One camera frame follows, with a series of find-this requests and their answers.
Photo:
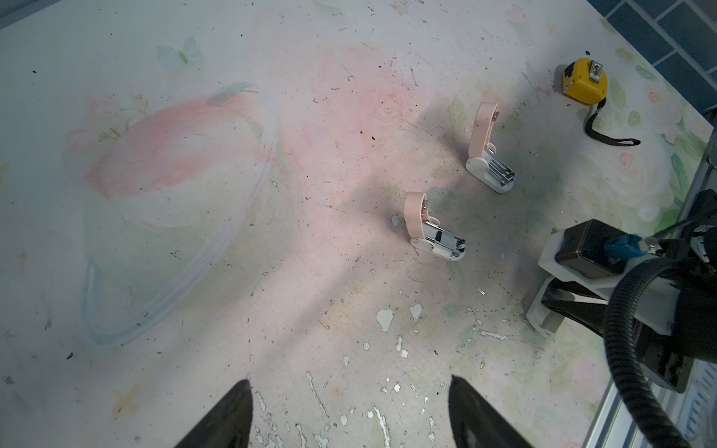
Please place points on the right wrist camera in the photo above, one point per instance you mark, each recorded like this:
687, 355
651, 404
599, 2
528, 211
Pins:
578, 255

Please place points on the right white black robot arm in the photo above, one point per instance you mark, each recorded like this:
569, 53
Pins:
653, 302

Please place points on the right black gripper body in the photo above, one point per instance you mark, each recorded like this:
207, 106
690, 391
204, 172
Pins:
660, 363

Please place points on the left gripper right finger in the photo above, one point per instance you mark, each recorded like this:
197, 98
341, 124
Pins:
475, 423

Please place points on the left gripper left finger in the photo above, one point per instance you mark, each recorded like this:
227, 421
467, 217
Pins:
227, 424

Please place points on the aluminium front rail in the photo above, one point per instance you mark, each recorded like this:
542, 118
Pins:
637, 412

